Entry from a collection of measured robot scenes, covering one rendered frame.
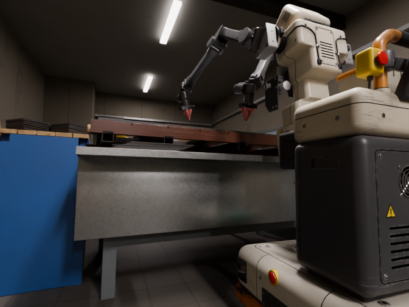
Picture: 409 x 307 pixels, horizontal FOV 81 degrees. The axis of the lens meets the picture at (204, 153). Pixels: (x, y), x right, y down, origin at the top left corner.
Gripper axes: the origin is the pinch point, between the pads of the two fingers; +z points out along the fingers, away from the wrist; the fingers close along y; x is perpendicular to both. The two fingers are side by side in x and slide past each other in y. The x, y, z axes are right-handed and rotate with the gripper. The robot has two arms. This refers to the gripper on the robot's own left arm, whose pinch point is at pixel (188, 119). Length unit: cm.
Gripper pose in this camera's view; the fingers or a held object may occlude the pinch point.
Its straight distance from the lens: 176.7
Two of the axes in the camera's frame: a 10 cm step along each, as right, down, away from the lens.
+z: 1.9, 9.8, 0.4
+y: -8.9, 1.9, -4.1
